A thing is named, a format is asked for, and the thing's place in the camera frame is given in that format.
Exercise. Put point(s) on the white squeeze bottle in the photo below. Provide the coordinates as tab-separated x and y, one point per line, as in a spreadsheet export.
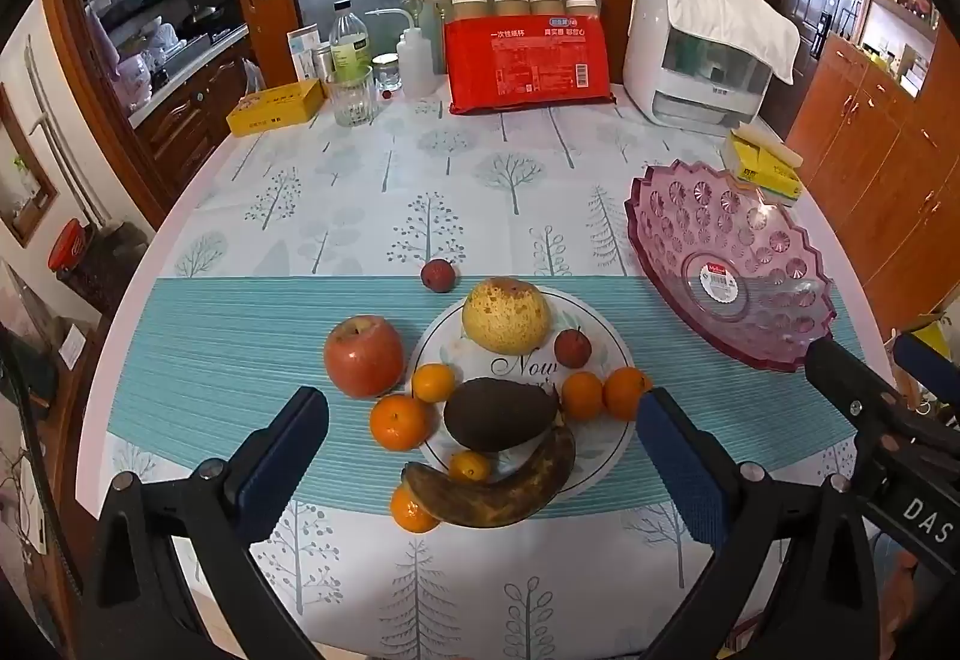
416	64

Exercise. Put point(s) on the small white carton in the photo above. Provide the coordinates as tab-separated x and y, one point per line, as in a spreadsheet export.
302	51

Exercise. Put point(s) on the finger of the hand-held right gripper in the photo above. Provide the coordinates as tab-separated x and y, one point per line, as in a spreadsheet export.
919	354
836	371

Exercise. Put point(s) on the cream lid jar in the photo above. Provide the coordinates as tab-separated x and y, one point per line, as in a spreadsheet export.
470	6
510	4
583	7
547	4

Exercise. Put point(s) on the small metal tin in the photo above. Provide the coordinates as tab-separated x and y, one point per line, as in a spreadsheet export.
322	62

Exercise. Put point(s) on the wooden picture frame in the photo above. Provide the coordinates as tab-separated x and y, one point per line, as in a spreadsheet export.
22	180

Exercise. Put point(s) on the red lychee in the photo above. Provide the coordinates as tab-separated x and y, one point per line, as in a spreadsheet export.
572	347
437	274

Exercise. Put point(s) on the teal striped placemat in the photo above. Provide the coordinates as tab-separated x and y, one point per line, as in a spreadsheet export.
225	345

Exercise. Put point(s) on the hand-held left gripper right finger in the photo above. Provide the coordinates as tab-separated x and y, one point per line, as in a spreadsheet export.
679	465

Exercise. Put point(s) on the tree print tablecloth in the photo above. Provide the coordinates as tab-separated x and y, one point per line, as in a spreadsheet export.
487	180

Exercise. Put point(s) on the dark brown avocado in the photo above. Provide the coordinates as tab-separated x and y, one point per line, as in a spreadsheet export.
495	414

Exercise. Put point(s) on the white cloth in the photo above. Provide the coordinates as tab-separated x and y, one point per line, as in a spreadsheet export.
739	11

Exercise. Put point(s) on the overripe brown banana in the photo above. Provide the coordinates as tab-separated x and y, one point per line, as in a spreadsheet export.
510	499

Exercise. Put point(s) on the red paper cup package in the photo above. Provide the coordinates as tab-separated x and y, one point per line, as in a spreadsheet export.
525	64

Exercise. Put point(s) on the red apple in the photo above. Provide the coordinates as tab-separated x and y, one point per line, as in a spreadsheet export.
364	356

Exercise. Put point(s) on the yellow pear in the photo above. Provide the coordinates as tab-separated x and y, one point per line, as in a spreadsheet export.
504	316

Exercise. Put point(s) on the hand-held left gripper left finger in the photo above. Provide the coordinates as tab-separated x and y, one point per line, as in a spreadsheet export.
289	465

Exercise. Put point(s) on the wooden cabinet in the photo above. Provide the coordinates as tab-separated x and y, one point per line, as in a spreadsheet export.
877	165

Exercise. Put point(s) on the red round lid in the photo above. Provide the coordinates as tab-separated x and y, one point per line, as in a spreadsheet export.
66	244

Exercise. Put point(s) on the clear glass cup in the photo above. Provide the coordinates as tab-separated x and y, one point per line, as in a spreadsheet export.
352	101

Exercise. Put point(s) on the pink glass fruit bowl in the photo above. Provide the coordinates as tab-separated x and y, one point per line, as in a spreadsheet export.
720	240

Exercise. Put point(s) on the dark wooden door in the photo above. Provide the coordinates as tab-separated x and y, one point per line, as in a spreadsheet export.
795	7

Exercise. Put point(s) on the long yellow box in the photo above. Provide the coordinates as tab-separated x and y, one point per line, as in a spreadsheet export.
274	109

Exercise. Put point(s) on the green label plastic bottle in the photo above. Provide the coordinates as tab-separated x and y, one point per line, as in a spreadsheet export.
349	45

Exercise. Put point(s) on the small orange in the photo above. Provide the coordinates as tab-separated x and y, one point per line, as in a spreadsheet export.
431	382
400	421
583	396
409	510
470	466
626	392

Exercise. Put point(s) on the small glass jar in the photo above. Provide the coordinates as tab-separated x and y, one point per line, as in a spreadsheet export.
387	73

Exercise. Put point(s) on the white countertop appliance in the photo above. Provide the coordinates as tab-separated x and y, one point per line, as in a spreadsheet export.
697	82

